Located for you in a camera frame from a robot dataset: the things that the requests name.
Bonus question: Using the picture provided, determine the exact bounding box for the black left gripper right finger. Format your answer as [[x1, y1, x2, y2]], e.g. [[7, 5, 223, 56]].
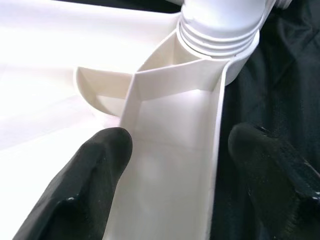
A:
[[227, 123, 320, 240]]

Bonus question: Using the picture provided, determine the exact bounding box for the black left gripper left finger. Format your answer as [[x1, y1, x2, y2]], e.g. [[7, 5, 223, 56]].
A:
[[8, 126, 133, 240]]

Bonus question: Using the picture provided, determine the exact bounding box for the white plastic children table top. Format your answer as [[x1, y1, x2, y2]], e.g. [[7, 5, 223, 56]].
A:
[[0, 0, 261, 240]]

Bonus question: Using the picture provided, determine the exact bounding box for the black tablecloth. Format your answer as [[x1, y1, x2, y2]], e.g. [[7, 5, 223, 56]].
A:
[[159, 0, 320, 240]]

